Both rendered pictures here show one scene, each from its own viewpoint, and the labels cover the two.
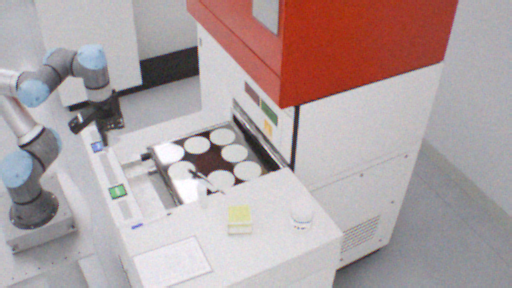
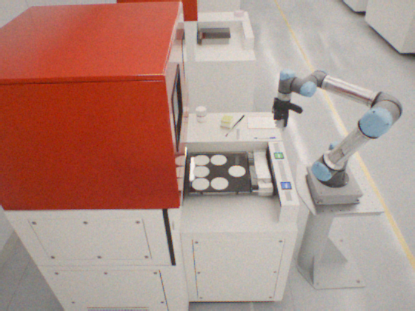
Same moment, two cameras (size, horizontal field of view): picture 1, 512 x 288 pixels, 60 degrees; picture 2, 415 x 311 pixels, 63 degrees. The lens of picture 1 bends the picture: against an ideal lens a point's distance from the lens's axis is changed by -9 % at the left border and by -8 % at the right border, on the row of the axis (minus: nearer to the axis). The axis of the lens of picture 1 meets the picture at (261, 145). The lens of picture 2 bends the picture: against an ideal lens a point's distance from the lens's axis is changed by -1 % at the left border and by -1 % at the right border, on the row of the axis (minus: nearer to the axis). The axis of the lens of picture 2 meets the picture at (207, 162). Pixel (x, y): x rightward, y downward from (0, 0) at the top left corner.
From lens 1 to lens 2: 2.84 m
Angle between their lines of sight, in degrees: 94
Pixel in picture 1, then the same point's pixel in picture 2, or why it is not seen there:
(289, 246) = (212, 115)
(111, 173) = (280, 167)
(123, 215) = (278, 146)
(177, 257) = (259, 123)
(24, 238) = not seen: hidden behind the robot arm
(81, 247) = (303, 166)
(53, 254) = not seen: hidden behind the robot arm
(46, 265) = not seen: hidden behind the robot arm
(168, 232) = (259, 132)
